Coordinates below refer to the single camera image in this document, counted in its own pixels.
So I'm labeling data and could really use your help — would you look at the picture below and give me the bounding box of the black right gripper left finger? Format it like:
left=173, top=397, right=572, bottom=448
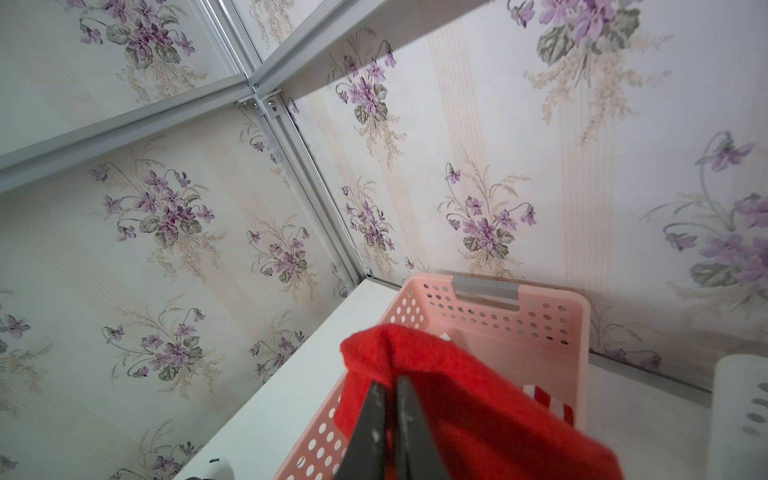
left=334, top=382, right=388, bottom=480

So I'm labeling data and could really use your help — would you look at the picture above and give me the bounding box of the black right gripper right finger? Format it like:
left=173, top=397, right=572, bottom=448
left=395, top=376, right=450, bottom=480

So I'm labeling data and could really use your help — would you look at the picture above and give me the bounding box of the plain red sock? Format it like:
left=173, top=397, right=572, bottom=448
left=334, top=324, right=623, bottom=479

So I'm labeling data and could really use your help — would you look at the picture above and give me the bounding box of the red white striped sock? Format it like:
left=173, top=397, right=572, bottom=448
left=521, top=384, right=575, bottom=426

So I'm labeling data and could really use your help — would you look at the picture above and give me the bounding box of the pink plastic basket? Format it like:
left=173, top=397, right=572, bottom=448
left=277, top=275, right=589, bottom=479

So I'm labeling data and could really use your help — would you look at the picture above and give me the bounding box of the white plastic basket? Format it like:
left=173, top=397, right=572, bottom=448
left=705, top=354, right=768, bottom=480

